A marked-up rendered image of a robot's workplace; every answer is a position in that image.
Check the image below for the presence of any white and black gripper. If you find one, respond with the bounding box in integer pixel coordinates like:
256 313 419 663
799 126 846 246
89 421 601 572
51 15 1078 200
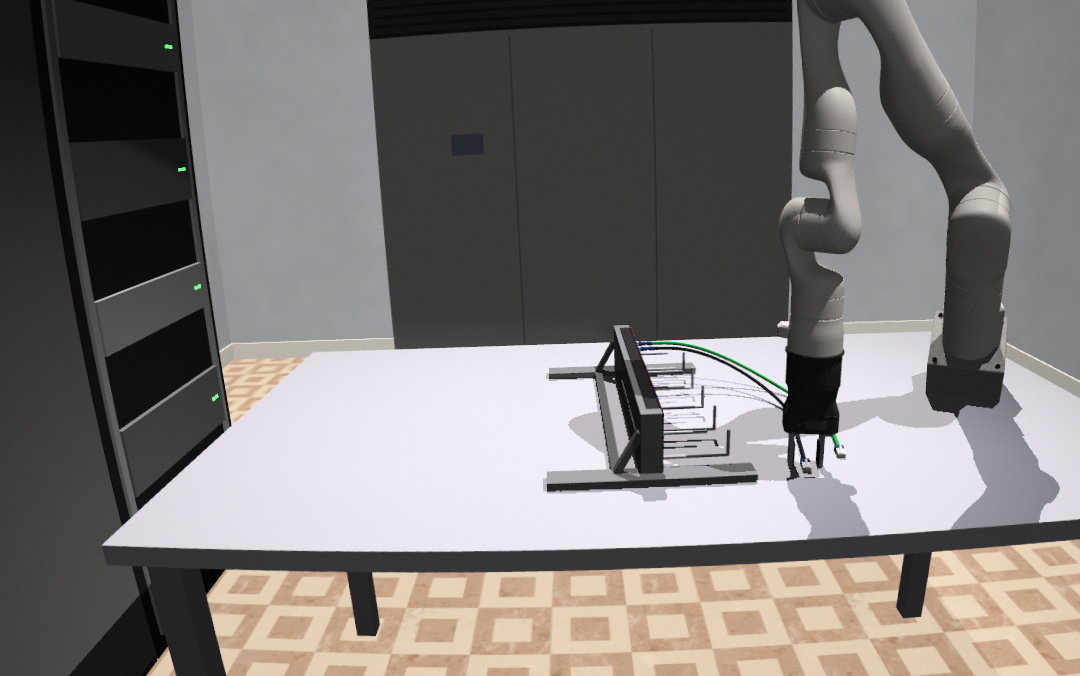
777 313 845 467

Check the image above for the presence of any black cable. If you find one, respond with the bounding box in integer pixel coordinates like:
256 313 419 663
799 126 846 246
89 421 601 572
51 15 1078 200
648 346 806 458

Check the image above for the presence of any dark grey rack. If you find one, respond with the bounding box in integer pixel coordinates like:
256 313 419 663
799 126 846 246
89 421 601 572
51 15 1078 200
546 325 758 490

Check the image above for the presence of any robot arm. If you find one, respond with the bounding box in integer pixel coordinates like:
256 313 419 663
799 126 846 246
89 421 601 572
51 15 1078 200
779 0 1011 360

